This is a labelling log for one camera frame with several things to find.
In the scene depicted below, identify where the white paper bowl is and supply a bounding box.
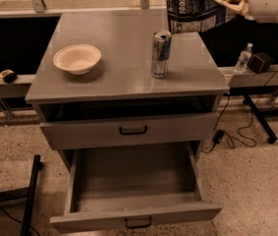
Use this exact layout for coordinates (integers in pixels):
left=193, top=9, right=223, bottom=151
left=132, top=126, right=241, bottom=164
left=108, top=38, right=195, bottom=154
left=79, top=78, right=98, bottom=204
left=53, top=44, right=101, bottom=75

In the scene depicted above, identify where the black power adapter cable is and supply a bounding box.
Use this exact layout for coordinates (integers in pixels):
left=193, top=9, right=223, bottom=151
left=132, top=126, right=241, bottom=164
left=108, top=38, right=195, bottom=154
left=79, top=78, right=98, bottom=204
left=200, top=62, right=278, bottom=155

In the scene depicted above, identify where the grey drawer cabinet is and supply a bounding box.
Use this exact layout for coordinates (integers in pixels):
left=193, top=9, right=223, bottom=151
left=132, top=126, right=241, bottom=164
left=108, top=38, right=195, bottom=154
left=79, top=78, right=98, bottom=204
left=24, top=7, right=230, bottom=162

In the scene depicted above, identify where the grey open middle drawer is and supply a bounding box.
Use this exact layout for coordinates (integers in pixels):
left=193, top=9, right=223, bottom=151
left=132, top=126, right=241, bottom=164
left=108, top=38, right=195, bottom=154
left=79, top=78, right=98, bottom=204
left=50, top=143, right=221, bottom=233

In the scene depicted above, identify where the black drawer handle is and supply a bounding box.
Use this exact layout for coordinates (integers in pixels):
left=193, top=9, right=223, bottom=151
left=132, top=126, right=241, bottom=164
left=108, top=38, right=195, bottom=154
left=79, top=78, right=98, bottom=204
left=119, top=126, right=148, bottom=136
left=124, top=216, right=152, bottom=229

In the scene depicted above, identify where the silver blue energy drink can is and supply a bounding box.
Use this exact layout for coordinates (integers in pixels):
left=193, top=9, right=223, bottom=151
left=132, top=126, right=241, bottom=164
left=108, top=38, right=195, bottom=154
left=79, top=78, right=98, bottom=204
left=151, top=29, right=172, bottom=78

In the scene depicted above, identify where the black stand leg right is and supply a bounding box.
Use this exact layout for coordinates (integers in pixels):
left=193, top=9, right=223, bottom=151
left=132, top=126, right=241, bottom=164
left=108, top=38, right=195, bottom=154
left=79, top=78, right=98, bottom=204
left=243, top=94, right=277, bottom=144

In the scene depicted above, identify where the blue chip bag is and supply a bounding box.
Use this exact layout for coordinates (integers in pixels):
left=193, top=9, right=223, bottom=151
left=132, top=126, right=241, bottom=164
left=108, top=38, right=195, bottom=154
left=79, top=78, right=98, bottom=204
left=166, top=0, right=236, bottom=33

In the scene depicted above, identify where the small black speaker box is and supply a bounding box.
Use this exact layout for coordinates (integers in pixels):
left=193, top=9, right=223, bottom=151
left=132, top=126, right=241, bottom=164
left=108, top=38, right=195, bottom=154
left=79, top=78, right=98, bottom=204
left=249, top=52, right=273, bottom=74

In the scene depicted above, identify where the yellow black tape measure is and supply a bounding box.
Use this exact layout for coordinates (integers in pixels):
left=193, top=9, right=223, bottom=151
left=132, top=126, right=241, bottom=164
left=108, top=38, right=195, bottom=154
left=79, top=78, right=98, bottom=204
left=0, top=70, right=18, bottom=84

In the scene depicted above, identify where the black middle drawer handle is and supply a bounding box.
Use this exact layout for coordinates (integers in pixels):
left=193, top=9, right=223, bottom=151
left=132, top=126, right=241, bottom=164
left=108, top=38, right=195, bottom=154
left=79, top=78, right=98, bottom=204
left=124, top=216, right=152, bottom=229

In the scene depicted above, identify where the black top drawer handle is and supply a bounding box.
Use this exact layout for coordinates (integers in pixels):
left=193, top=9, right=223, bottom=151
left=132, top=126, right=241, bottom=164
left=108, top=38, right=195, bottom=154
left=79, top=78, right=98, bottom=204
left=119, top=126, right=148, bottom=136

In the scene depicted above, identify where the black table leg left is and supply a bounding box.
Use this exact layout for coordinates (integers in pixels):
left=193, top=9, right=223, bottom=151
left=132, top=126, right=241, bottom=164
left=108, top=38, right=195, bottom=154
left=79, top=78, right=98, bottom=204
left=0, top=154, right=42, bottom=236

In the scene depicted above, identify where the grey top drawer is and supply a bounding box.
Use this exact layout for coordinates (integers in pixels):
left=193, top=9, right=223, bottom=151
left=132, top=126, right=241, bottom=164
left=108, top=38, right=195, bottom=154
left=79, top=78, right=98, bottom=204
left=40, top=112, right=218, bottom=150

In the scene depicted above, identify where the clear plastic water bottle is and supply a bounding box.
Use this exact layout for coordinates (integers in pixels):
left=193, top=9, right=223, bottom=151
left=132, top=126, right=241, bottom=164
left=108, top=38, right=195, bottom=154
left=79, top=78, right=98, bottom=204
left=234, top=43, right=253, bottom=74

